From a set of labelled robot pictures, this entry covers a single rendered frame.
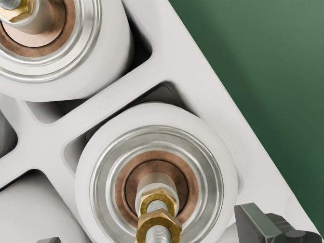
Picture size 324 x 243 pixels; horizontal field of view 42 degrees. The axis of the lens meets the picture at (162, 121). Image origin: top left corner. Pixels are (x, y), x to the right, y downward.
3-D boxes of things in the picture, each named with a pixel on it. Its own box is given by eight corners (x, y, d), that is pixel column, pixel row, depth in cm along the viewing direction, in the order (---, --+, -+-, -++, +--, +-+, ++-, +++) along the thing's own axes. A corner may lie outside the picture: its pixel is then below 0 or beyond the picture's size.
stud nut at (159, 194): (170, 182, 21) (170, 186, 20) (181, 215, 21) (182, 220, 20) (132, 196, 21) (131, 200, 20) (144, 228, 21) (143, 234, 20)
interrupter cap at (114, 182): (63, 175, 24) (61, 177, 23) (172, 98, 24) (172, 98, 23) (141, 279, 25) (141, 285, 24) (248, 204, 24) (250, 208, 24)
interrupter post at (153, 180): (127, 185, 24) (123, 199, 21) (161, 161, 24) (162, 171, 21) (151, 218, 24) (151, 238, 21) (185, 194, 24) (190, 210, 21)
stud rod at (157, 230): (162, 185, 22) (167, 232, 15) (168, 203, 23) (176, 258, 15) (144, 192, 22) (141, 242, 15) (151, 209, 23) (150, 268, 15)
